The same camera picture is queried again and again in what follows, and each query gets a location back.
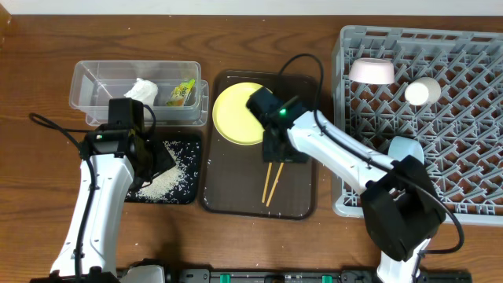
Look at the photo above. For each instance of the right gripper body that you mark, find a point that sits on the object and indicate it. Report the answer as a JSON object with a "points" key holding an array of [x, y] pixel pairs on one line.
{"points": [[280, 153]]}

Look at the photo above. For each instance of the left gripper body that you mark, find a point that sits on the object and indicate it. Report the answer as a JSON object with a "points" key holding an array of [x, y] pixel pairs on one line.
{"points": [[156, 159]]}

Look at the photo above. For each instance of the rice pile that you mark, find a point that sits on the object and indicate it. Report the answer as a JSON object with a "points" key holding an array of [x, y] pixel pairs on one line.
{"points": [[171, 185]]}

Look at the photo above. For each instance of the wooden chopstick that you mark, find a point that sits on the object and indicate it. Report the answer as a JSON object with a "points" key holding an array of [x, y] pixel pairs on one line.
{"points": [[266, 183], [274, 186]]}

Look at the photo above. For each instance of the yellow plate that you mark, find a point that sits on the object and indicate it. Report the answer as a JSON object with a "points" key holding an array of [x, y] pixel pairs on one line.
{"points": [[232, 118]]}

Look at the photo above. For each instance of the white napkin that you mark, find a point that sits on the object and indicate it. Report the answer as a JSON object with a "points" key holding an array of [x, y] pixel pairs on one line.
{"points": [[144, 91]]}

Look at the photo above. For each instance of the green snack wrapper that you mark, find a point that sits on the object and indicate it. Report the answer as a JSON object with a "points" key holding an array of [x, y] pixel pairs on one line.
{"points": [[180, 94]]}

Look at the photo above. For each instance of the pink bowl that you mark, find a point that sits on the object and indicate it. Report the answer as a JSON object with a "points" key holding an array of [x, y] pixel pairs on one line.
{"points": [[372, 71]]}

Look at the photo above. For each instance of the light blue bowl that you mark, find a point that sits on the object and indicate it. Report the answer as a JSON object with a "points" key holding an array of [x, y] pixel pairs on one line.
{"points": [[401, 147]]}

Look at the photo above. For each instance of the white cup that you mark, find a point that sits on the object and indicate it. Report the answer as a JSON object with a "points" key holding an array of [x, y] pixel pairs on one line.
{"points": [[423, 91]]}

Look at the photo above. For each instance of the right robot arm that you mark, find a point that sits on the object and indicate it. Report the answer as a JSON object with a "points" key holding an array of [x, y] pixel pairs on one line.
{"points": [[400, 208]]}

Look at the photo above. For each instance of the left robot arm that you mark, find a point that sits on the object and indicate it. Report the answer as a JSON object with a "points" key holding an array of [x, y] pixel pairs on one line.
{"points": [[117, 156]]}

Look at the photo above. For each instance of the grey dishwasher rack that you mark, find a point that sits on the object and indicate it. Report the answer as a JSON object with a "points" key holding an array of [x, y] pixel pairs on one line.
{"points": [[461, 134]]}

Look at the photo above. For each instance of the black plastic tray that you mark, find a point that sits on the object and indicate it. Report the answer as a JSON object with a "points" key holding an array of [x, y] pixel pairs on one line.
{"points": [[193, 157]]}

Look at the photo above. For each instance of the brown serving tray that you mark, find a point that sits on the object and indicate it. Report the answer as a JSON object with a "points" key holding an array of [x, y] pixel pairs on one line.
{"points": [[235, 174]]}

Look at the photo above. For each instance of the clear plastic bin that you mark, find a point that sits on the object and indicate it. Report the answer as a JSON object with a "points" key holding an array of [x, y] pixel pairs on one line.
{"points": [[95, 83]]}

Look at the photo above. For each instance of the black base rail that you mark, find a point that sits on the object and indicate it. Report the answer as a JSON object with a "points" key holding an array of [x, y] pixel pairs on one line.
{"points": [[345, 276]]}

